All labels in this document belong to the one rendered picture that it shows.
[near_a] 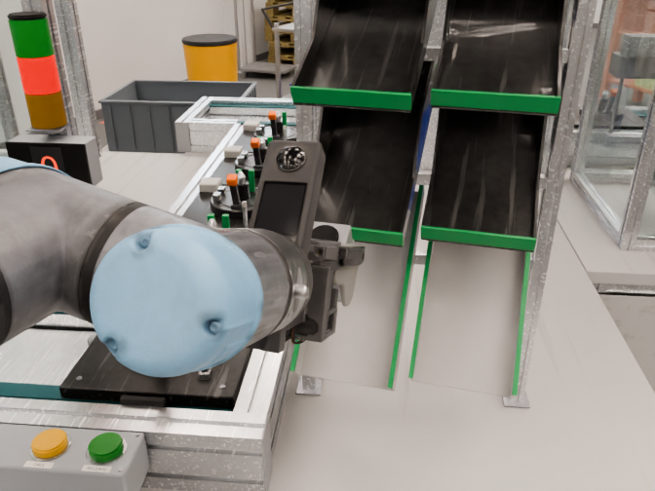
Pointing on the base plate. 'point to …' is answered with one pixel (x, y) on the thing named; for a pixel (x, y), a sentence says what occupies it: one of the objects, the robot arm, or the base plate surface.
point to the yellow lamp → (46, 110)
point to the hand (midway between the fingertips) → (327, 245)
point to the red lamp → (39, 75)
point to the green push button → (105, 447)
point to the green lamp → (31, 38)
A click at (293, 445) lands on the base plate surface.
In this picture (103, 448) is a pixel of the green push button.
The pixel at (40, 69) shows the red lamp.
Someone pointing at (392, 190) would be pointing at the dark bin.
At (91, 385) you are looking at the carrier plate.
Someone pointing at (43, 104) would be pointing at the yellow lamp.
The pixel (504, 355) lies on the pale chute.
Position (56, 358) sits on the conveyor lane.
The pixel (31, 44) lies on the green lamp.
